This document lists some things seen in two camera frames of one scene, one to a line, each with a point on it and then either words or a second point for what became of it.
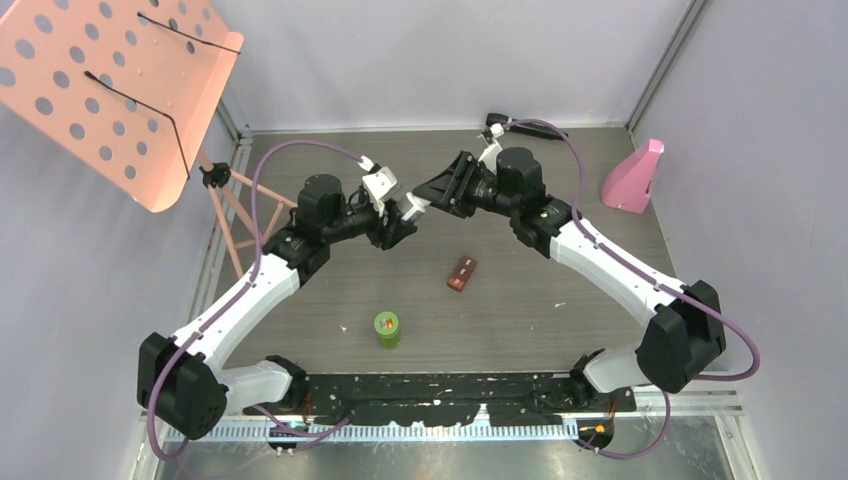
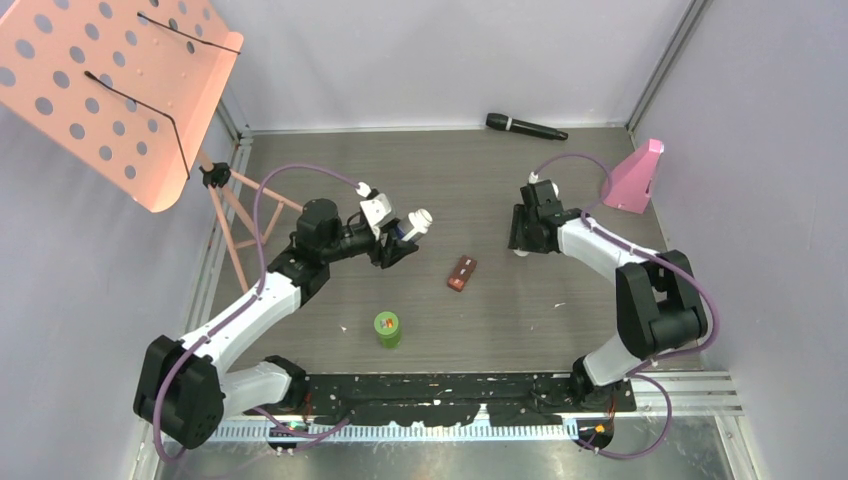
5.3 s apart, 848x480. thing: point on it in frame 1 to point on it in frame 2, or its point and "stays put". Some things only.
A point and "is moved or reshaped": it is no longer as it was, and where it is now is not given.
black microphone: (527, 128) stays put
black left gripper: (395, 229) to (393, 248)
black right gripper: (445, 190) to (517, 239)
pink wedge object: (629, 184) stays put
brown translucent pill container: (461, 273) stays put
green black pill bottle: (386, 325) stays put
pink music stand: (126, 91) stays put
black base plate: (454, 399) stays put
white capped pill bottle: (412, 207) is moved or reshaped
